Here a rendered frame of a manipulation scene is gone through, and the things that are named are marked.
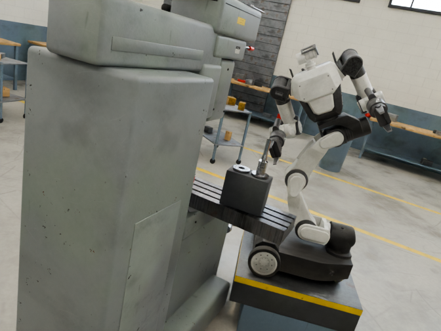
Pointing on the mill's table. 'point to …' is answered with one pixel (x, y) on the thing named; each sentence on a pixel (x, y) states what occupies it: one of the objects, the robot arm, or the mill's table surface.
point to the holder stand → (245, 190)
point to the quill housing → (227, 67)
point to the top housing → (222, 16)
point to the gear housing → (229, 48)
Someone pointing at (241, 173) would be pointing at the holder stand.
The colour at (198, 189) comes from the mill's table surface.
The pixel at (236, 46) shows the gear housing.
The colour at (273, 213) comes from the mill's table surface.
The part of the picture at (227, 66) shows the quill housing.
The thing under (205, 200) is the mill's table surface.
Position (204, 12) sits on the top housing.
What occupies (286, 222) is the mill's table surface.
